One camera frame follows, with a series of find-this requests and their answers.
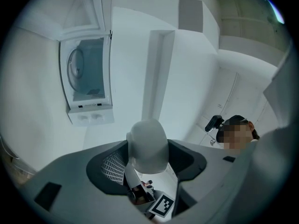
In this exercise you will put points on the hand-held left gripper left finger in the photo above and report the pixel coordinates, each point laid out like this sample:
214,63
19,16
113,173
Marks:
77,188

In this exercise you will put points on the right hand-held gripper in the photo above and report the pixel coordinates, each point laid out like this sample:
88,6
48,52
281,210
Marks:
161,205

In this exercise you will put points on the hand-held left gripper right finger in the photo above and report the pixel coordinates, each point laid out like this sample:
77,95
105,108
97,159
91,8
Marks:
205,176

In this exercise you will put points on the white microwave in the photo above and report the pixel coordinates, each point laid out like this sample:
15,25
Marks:
93,115

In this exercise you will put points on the person's head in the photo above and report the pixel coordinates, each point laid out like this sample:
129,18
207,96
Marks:
233,136

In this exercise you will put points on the white table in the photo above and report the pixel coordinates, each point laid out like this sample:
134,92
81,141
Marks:
35,90

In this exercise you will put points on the black head-mounted camera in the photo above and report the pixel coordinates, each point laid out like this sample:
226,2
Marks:
213,122

